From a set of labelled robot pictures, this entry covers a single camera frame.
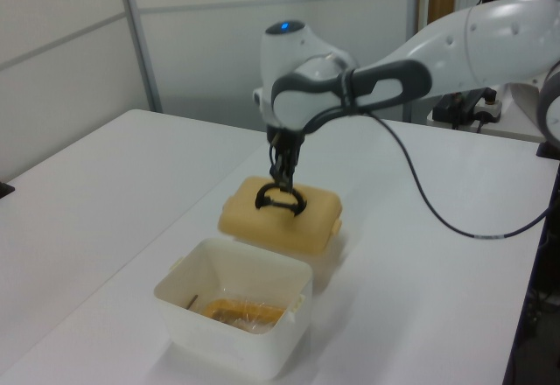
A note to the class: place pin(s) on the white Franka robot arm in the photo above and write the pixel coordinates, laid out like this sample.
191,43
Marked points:
481,39

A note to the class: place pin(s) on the black mounting plate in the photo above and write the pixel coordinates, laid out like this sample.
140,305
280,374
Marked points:
549,149

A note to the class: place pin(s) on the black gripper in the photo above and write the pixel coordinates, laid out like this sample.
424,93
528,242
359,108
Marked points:
286,139

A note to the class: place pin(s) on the black electronics box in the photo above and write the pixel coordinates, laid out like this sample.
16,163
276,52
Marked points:
452,109

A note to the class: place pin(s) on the clear bag of yellow parts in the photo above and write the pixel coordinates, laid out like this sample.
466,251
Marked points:
245,312

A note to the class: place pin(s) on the white plastic tool case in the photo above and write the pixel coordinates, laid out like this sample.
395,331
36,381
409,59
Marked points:
227,350

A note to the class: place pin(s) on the grey partition post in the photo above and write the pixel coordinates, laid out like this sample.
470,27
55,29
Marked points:
413,0

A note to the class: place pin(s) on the brown cardboard box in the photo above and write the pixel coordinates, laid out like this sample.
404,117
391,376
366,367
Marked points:
441,4

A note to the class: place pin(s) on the white button box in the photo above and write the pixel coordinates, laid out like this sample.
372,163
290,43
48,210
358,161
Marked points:
489,109

